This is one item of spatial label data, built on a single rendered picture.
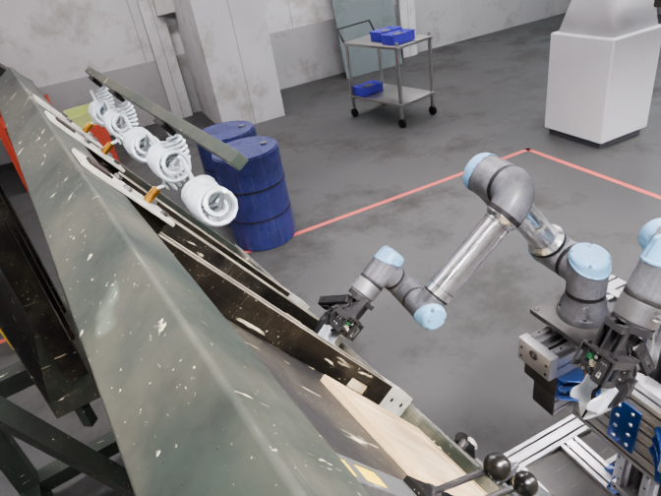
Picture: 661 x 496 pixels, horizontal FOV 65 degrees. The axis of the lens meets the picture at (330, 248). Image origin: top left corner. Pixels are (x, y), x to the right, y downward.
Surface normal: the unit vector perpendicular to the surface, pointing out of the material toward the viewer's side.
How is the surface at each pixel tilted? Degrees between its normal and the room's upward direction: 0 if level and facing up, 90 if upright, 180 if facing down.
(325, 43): 90
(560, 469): 0
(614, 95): 90
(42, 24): 90
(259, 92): 90
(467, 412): 0
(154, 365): 33
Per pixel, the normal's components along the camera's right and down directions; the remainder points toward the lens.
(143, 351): -0.57, -0.50
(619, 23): 0.40, 0.26
